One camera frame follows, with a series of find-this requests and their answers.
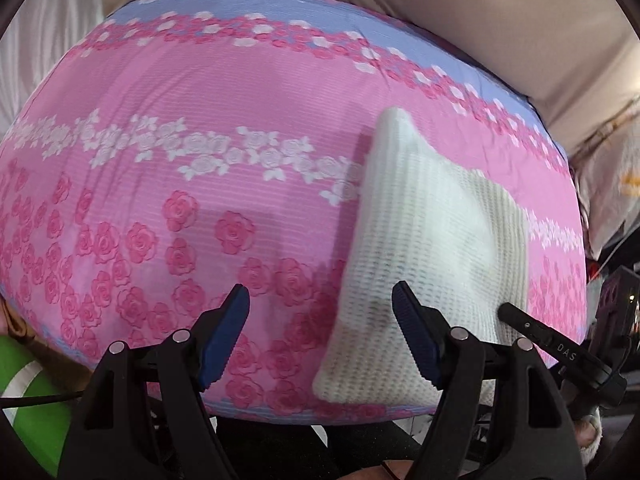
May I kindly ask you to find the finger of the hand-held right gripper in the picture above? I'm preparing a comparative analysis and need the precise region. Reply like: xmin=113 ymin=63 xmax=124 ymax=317
xmin=497 ymin=302 xmax=583 ymax=366

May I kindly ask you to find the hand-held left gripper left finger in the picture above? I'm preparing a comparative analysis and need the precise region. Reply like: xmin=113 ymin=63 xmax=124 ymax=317
xmin=59 ymin=284 xmax=251 ymax=480

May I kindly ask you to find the beige cloth backdrop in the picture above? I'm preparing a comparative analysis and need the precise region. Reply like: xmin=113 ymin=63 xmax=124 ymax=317
xmin=102 ymin=0 xmax=640 ymax=153

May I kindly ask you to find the black cable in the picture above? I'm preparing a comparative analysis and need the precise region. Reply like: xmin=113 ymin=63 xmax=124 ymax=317
xmin=0 ymin=394 xmax=86 ymax=411

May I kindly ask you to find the black box with lights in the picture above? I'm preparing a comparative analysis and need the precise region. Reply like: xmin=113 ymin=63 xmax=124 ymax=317
xmin=590 ymin=266 xmax=640 ymax=361

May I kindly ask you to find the white printed pillow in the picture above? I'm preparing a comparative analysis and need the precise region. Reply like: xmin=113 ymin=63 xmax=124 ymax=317
xmin=572 ymin=110 xmax=640 ymax=261

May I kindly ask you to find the white satin curtain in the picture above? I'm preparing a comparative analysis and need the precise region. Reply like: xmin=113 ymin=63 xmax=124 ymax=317
xmin=0 ymin=0 xmax=108 ymax=141

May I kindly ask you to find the white red navy knit sweater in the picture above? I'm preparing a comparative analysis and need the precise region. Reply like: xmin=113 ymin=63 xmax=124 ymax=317
xmin=312 ymin=106 xmax=531 ymax=408

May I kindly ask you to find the pink floral blanket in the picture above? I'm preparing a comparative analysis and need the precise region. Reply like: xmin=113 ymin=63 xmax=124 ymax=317
xmin=0 ymin=0 xmax=588 ymax=421

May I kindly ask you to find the person's right hand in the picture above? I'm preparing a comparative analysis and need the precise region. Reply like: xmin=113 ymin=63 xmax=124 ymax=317
xmin=572 ymin=407 xmax=603 ymax=466

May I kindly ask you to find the green plastic object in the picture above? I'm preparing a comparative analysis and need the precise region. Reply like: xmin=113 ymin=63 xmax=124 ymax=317
xmin=0 ymin=335 xmax=73 ymax=476

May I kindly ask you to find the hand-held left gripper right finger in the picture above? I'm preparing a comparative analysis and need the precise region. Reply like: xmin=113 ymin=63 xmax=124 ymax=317
xmin=391 ymin=281 xmax=586 ymax=480

